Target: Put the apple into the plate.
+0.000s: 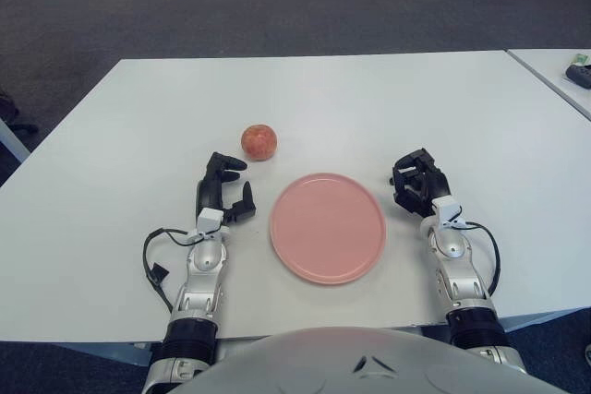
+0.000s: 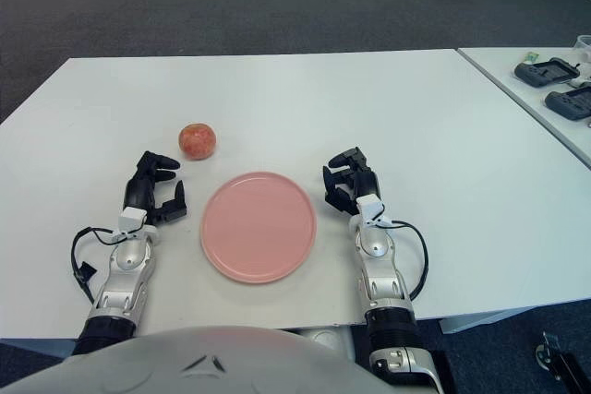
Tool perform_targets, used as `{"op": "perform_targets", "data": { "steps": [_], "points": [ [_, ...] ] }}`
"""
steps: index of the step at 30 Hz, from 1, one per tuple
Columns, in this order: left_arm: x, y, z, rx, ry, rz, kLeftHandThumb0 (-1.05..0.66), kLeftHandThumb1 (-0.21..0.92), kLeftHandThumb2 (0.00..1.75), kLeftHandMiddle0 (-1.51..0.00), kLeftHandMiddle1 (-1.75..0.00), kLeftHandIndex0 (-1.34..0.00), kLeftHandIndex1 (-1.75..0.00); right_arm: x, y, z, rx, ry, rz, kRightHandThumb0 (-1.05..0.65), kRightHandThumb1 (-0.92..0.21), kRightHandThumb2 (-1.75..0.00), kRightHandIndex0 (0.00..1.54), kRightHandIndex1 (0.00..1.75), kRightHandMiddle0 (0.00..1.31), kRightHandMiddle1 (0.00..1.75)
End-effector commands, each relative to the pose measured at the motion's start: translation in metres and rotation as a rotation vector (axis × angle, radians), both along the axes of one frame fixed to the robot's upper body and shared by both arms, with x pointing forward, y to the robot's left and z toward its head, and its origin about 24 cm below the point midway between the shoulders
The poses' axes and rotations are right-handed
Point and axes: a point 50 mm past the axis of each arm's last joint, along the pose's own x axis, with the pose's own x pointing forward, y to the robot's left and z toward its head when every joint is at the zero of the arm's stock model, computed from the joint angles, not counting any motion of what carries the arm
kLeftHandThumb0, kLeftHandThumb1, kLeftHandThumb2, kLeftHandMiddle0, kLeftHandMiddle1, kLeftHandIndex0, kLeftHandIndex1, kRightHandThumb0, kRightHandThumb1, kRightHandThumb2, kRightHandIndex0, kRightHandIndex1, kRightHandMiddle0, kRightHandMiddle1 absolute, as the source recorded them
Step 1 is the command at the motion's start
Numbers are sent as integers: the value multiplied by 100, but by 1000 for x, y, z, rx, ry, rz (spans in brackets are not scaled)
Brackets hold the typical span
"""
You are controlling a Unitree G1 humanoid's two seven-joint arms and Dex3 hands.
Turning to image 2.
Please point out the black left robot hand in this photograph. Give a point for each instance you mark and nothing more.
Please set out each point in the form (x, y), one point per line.
(138, 188)

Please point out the clear plastic container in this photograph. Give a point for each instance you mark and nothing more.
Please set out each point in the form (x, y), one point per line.
(584, 43)

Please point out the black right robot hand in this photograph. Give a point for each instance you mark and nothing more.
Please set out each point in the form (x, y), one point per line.
(367, 184)

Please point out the grey handheld controller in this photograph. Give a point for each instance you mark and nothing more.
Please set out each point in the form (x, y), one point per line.
(565, 105)
(535, 75)

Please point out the red peach fruit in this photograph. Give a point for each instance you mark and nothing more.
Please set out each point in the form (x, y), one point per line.
(197, 141)

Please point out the green packet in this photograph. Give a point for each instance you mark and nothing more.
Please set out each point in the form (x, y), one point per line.
(531, 56)

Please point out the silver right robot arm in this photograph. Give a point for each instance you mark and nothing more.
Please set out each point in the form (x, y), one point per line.
(383, 274)

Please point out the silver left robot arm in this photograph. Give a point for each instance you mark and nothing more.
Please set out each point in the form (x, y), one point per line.
(127, 260)

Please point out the pink round plate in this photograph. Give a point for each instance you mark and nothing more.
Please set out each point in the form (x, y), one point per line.
(258, 228)

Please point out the black caster stand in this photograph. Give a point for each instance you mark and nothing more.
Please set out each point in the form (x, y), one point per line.
(565, 366)

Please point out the grey robot torso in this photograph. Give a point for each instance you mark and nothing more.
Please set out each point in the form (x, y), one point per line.
(184, 361)

